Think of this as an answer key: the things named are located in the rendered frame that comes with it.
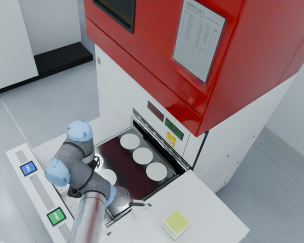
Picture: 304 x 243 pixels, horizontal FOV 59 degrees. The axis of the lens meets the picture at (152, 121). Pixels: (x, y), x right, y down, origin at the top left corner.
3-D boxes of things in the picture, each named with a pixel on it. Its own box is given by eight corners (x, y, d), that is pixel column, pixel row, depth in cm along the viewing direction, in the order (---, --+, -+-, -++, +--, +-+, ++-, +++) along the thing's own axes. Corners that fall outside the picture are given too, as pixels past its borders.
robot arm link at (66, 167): (81, 192, 75) (98, 161, 82) (48, 169, 71) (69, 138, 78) (67, 196, 80) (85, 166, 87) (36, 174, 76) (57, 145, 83)
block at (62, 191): (74, 182, 122) (73, 178, 120) (77, 187, 121) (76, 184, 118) (57, 191, 118) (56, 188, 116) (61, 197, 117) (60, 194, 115)
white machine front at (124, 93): (101, 88, 173) (98, 32, 143) (188, 181, 135) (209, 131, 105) (96, 90, 172) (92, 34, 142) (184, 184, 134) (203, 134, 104)
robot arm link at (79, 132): (59, 134, 78) (73, 114, 84) (64, 155, 87) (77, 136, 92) (83, 142, 77) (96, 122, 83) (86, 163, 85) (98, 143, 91)
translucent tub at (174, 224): (173, 215, 108) (176, 208, 103) (187, 229, 105) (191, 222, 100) (160, 227, 104) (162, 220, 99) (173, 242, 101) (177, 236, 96)
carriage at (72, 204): (65, 171, 128) (64, 168, 126) (107, 234, 112) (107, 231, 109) (49, 180, 125) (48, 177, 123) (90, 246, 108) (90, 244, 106)
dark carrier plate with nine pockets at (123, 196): (132, 128, 145) (132, 128, 144) (175, 174, 128) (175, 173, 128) (74, 159, 128) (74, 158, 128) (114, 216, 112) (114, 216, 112)
